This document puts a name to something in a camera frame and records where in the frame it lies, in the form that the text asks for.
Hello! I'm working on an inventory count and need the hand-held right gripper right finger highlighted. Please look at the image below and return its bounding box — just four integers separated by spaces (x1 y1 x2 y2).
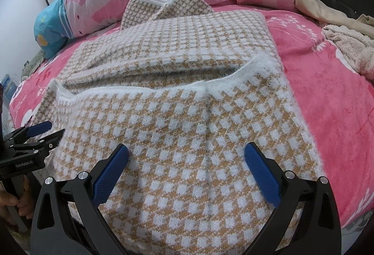
242 142 342 255

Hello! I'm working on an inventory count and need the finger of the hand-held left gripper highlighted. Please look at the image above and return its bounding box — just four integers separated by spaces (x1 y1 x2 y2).
2 121 53 143
9 128 66 158

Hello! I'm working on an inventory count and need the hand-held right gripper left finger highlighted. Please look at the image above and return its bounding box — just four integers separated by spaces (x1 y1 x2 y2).
29 143 129 255

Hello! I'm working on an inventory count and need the tan white houndstooth coat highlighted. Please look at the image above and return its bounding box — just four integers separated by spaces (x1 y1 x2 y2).
29 0 325 255

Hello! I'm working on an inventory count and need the person's left hand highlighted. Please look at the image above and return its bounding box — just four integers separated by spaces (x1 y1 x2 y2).
0 176 35 218

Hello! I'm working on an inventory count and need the grey green mat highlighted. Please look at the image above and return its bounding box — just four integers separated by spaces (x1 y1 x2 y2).
21 50 47 80

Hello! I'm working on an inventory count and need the pink floral bed blanket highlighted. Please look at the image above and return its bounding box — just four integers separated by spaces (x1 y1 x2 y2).
8 5 374 230

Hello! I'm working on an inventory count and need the cream fluffy garment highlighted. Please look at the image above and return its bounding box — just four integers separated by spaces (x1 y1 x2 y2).
322 24 374 81

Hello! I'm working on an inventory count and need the beige garment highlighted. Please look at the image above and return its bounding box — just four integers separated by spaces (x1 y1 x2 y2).
293 0 374 37

